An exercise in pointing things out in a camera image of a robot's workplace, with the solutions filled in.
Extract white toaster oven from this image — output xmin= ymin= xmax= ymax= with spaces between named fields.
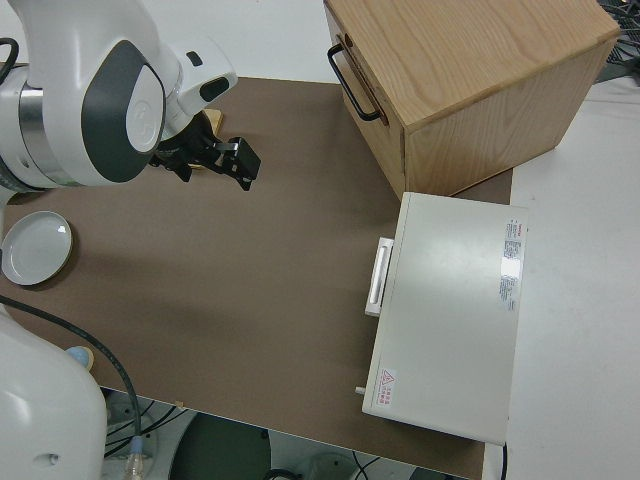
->
xmin=353 ymin=191 xmax=531 ymax=446

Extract silver oven door handle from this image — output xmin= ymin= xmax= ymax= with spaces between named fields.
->
xmin=364 ymin=236 xmax=396 ymax=317

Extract wooden mug tree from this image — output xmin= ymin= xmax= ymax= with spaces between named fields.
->
xmin=192 ymin=109 xmax=225 ymax=172

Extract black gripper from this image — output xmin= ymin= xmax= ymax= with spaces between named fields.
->
xmin=148 ymin=112 xmax=262 ymax=193

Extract gray round plate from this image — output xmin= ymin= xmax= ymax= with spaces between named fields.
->
xmin=0 ymin=209 xmax=77 ymax=287

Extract brown table mat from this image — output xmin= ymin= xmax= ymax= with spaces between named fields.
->
xmin=0 ymin=76 xmax=515 ymax=480

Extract black cabinet handle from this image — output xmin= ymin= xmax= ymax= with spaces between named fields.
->
xmin=326 ymin=44 xmax=384 ymax=123

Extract dark round floor base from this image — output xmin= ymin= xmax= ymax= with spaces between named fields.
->
xmin=169 ymin=413 xmax=274 ymax=480

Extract tangled black cables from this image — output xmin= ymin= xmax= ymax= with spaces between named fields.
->
xmin=597 ymin=0 xmax=640 ymax=89

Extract light wooden cabinet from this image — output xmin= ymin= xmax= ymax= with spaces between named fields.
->
xmin=323 ymin=0 xmax=623 ymax=197

